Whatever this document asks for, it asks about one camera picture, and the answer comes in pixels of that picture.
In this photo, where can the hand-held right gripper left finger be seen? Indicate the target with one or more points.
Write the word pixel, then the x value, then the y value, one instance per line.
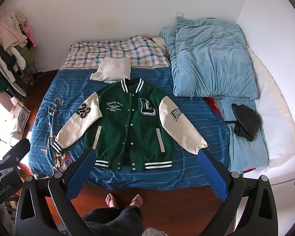
pixel 82 174

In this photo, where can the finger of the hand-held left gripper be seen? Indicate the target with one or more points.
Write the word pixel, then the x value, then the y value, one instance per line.
pixel 16 151

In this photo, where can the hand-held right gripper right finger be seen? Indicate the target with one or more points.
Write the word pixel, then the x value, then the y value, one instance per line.
pixel 212 174

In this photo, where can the green and cream varsity jacket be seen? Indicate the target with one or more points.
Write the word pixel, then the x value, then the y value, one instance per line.
pixel 127 132

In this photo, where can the clothes rack with garments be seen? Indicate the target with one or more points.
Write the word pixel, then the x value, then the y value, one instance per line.
pixel 9 54

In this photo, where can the printed tote bag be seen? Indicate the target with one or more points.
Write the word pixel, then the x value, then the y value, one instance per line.
pixel 22 118

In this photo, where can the person's left foot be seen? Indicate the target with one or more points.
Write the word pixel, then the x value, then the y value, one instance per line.
pixel 111 200

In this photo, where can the person's foot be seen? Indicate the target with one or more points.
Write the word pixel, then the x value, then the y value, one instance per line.
pixel 111 200
pixel 136 200

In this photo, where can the person's dark fuzzy clothing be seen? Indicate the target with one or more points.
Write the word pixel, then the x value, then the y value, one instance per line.
pixel 113 221

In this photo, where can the person's right foot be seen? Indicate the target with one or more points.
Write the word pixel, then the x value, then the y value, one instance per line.
pixel 136 200

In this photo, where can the black cloth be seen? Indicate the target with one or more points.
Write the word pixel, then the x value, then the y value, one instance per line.
pixel 245 123

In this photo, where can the blue striped bed sheet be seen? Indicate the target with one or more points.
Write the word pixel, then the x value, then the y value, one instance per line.
pixel 207 108

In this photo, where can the red cloth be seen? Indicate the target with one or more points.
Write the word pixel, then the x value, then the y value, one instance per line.
pixel 210 104

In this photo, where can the white quilted mattress pad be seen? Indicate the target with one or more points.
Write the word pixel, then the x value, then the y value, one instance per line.
pixel 277 118

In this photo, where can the white fluffy folded cloth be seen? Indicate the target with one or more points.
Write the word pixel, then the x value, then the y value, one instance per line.
pixel 113 70

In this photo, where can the light blue duvet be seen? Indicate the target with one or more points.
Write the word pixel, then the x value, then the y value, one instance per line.
pixel 211 61

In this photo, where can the plaid blanket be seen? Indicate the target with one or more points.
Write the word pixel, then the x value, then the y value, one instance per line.
pixel 137 51

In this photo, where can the white wall hook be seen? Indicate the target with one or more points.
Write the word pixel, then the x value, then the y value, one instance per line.
pixel 179 14

